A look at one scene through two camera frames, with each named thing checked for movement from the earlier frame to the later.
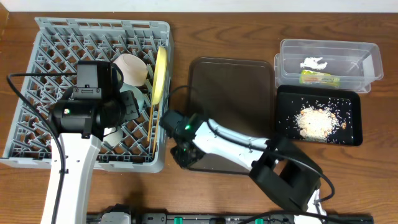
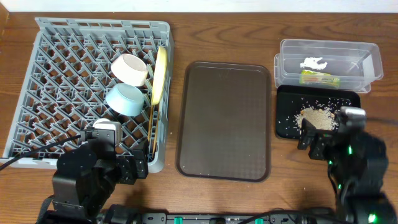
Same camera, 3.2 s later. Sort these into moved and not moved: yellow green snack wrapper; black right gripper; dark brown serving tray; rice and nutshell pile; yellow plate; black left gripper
Moved: black right gripper; black left gripper; dark brown serving tray
Not moved: yellow plate; yellow green snack wrapper; rice and nutshell pile
